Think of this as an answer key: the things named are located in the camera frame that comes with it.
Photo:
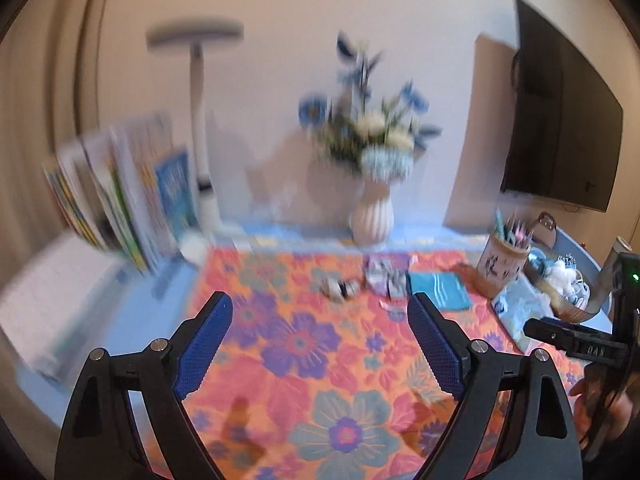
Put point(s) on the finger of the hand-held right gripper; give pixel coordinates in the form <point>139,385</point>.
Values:
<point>575,337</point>

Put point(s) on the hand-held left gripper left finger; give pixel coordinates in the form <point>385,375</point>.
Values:
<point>205,345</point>

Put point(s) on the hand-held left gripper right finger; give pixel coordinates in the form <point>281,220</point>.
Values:
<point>437,350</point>

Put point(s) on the woven basket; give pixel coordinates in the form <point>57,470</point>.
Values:
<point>565,310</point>

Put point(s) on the teal cloth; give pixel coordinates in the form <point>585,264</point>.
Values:
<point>440,290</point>

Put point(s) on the white plush toy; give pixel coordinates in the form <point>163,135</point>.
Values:
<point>562,275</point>

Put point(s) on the shiny wet wipes packet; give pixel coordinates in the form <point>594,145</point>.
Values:
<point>396,287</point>

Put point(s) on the blue white wet wipes packet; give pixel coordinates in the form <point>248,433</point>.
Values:
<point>380,272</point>

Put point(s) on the person's right hand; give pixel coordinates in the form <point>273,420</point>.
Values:
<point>592,395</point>

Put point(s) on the clear plastic bag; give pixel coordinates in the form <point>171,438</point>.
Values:
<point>520,305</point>

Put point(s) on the orange floral blanket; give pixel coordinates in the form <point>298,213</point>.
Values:
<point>300,360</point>

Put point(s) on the white round object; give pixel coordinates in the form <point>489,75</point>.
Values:
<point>194,249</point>

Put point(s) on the printed beige pen holder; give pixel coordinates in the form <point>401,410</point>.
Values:
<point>500,267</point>

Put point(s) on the grey striped cloth roll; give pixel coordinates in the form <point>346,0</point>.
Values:
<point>340,288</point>

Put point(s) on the pens in holder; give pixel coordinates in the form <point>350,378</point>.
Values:
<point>510,227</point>

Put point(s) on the white ribbed vase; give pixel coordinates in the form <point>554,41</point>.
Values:
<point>372,215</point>

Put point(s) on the white box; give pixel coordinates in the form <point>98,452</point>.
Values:
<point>60,300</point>

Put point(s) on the row of books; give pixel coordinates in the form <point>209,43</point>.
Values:
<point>125,185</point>

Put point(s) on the blue and white flower bouquet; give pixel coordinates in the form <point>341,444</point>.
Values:
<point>375,135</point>

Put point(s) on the white desk lamp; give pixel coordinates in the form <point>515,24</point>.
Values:
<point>197,110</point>

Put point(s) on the black wall television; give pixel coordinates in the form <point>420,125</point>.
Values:
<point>565,125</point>

